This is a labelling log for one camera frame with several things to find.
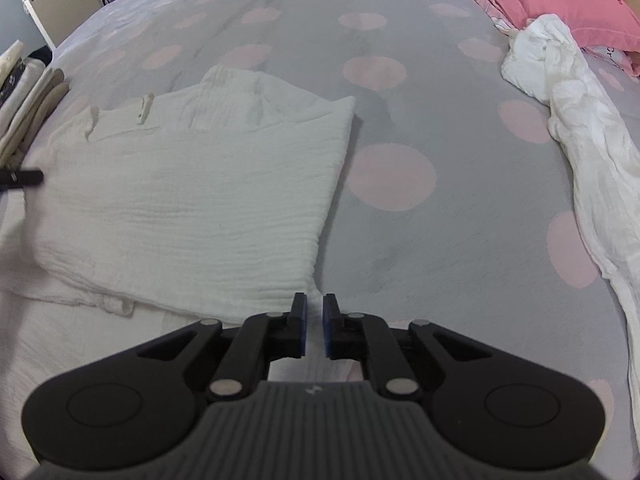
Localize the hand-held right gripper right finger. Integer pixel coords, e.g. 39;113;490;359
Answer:
322;293;493;402

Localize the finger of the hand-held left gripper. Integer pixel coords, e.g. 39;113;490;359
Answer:
0;169;45;192

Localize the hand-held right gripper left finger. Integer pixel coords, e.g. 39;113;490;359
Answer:
134;293;308;402

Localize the white crinkle top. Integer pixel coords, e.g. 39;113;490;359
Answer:
0;64;358;480

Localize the beige folded garment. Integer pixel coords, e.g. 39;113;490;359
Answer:
0;67;71;166

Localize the dark patterned folded garment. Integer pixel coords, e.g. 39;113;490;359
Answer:
0;57;30;111

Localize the cream folded garment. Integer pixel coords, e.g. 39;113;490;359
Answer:
0;40;26;82

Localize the white door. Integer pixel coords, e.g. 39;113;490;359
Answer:
10;0;95;52

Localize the grey pink-dotted bed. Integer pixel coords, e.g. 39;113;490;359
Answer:
0;0;640;480

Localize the white smooth garment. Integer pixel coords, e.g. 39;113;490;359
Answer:
501;12;640;456

